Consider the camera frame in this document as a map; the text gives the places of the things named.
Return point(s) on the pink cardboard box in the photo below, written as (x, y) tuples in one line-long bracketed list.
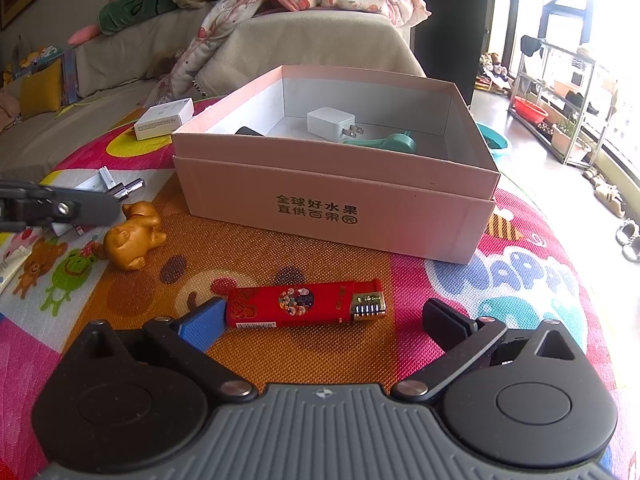
[(325, 185)]

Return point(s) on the red and silver cylinder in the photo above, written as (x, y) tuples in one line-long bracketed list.
[(125, 189)]

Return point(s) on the pile of shoes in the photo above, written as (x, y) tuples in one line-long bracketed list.
[(492, 72)]

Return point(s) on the teal plastic tool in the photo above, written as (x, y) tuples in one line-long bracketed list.
[(400, 142)]

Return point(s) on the grey slippers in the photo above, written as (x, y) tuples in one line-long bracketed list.
[(629, 240)]

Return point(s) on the colourful cartoon play mat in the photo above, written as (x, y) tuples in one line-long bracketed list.
[(410, 310)]

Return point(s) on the yellow cushion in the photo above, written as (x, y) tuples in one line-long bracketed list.
[(40, 87)]

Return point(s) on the beige sandals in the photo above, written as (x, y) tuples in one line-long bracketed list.
[(607, 197)]

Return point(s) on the black hair dryer nozzle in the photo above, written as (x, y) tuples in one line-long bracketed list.
[(249, 131)]

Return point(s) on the colourful toy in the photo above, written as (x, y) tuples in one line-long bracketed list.
[(37, 55)]

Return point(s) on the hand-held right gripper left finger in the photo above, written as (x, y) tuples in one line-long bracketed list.
[(200, 327)]

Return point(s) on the cream tube with white cap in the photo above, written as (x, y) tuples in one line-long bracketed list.
[(10, 260)]

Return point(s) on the green plush toy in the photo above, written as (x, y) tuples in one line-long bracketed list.
[(135, 7)]

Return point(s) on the blue plastic basin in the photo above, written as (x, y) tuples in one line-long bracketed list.
[(495, 137)]

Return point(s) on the beige covered sofa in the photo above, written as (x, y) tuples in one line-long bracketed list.
[(300, 45)]

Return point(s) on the white battery charger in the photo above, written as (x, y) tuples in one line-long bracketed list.
[(92, 182)]

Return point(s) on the white plug adapter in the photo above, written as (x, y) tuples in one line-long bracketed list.
[(325, 122)]

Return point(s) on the potted plant in brown pot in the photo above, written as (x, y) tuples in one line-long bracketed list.
[(567, 135)]

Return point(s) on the red plastic basin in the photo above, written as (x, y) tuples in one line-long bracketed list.
[(530, 110)]

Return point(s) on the metal shoe rack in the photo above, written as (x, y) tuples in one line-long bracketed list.
[(567, 95)]

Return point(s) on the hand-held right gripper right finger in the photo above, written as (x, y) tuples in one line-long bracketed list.
[(442, 320)]

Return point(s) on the golden pig figurine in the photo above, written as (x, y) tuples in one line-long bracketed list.
[(132, 240)]

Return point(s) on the pink plush toy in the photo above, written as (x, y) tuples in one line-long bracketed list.
[(82, 34)]

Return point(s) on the red lighter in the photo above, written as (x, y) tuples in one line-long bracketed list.
[(280, 305)]

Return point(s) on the small white box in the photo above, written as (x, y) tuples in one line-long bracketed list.
[(165, 115)]

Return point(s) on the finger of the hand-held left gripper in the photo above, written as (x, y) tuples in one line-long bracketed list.
[(95, 207)]

